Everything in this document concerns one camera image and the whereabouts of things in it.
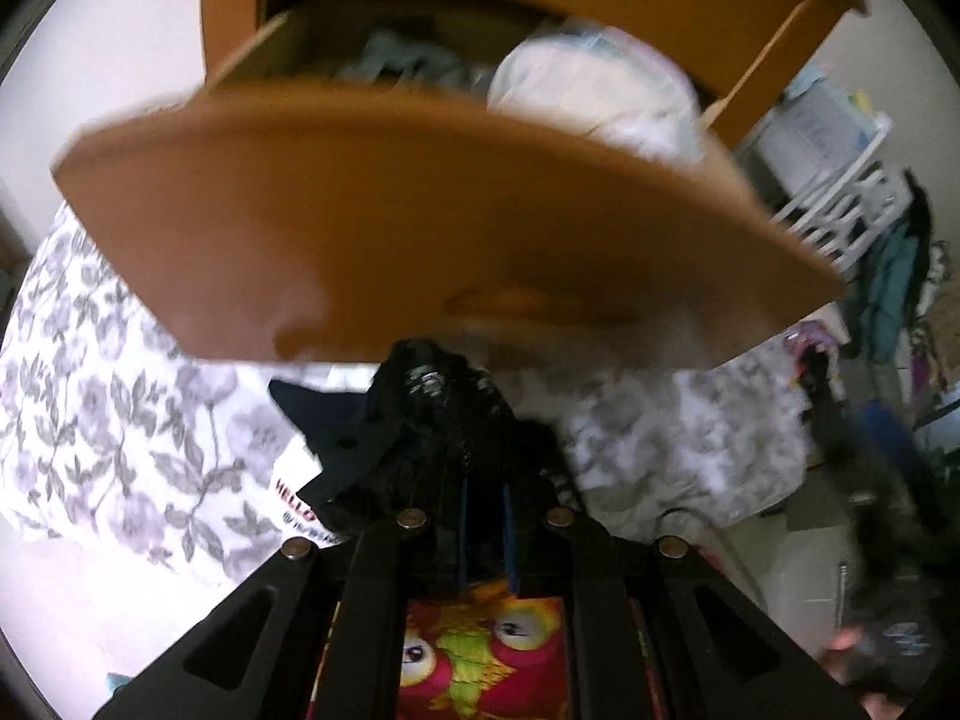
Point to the red floral blanket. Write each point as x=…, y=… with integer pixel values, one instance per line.
x=487, y=660

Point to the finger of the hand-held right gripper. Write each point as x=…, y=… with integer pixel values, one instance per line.
x=889, y=439

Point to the white storage shelf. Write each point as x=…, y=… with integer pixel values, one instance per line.
x=810, y=127

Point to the dark navy underwear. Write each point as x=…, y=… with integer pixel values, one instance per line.
x=322, y=420

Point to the white grey floral blanket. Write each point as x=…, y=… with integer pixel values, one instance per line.
x=112, y=405

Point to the black underwear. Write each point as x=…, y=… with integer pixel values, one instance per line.
x=442, y=420

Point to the person's right hand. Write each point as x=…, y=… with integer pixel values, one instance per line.
x=844, y=645

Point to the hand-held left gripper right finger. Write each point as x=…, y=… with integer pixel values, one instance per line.
x=511, y=540

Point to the teal jacket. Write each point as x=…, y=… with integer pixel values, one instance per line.
x=889, y=292

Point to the white lattice rack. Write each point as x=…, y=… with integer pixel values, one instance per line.
x=862, y=187

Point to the white printed underwear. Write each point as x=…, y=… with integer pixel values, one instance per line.
x=296, y=495

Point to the wooden nightstand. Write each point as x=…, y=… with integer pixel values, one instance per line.
x=232, y=0

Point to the white plastic-wrapped bundle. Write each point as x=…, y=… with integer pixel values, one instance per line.
x=592, y=97

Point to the black garment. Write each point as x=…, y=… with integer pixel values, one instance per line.
x=916, y=210

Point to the bag of colourful trinkets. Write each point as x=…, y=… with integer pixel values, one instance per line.
x=806, y=337

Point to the grey green underwear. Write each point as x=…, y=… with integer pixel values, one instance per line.
x=405, y=60

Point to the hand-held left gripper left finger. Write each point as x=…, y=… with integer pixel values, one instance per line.
x=462, y=540

